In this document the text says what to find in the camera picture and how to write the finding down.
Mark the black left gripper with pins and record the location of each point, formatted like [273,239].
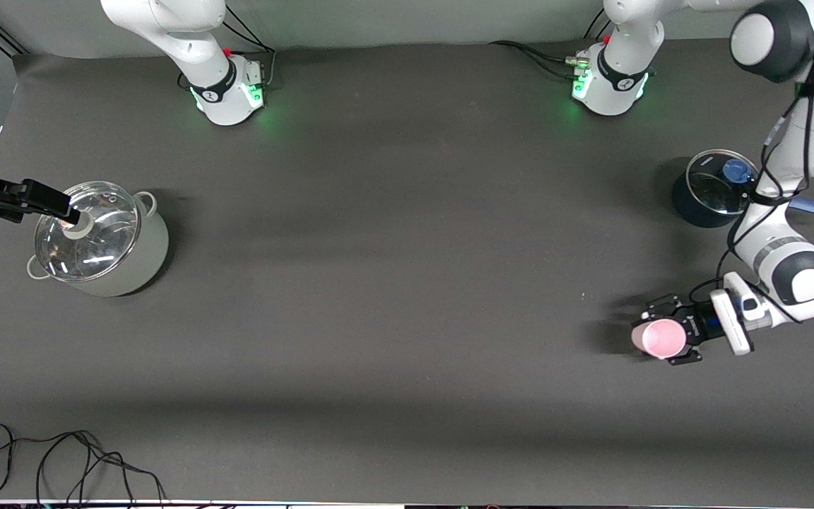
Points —
[694,326]

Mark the pink plastic cup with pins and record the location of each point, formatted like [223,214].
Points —
[658,338]

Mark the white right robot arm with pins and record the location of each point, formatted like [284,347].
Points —
[188,35]

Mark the glass lid with beige knob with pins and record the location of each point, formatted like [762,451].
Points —
[99,247]

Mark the grey-green stock pot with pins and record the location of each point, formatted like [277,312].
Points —
[145,254]

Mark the dark blue saucepan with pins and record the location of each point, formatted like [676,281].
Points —
[689,208]

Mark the glass lid with blue knob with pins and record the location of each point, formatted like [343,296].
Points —
[714,187]

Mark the dark grey table mat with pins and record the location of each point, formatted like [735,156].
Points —
[407,353]

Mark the black diagonal frame rail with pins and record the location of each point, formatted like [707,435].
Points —
[4,39]

